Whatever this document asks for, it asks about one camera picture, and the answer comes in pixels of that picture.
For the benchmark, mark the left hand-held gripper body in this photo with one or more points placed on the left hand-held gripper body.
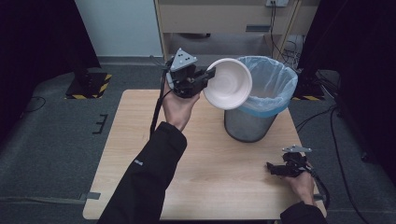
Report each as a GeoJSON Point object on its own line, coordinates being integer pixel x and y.
{"type": "Point", "coordinates": [185, 81]}

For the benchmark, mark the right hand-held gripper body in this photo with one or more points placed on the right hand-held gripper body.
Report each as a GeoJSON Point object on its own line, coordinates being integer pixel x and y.
{"type": "Point", "coordinates": [294, 166]}

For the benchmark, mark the white disposable bowl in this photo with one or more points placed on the white disposable bowl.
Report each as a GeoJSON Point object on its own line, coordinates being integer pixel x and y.
{"type": "Point", "coordinates": [229, 84]}

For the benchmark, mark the metal mesh trash bin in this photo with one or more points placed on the metal mesh trash bin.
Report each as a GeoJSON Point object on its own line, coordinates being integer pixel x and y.
{"type": "Point", "coordinates": [246, 127]}

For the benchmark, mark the translucent blue bin liner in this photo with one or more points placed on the translucent blue bin liner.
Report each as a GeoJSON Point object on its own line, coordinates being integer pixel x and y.
{"type": "Point", "coordinates": [274, 84]}

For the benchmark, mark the person's right hand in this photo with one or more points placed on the person's right hand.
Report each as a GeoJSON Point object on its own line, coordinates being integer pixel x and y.
{"type": "Point", "coordinates": [303, 186]}

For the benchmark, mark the person's left hand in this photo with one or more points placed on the person's left hand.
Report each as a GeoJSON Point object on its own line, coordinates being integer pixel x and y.
{"type": "Point", "coordinates": [177, 109]}

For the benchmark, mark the striped black stand base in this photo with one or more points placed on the striped black stand base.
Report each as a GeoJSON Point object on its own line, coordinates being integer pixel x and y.
{"type": "Point", "coordinates": [308, 93]}
{"type": "Point", "coordinates": [88, 85]}

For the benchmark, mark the white power strip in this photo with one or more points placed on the white power strip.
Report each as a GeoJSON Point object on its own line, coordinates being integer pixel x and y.
{"type": "Point", "coordinates": [294, 46]}

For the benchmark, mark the grey floor tape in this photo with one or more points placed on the grey floor tape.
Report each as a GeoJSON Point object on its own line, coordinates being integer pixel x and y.
{"type": "Point", "coordinates": [90, 196]}

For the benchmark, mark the wall power socket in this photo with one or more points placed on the wall power socket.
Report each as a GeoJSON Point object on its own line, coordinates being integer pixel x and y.
{"type": "Point", "coordinates": [277, 2]}

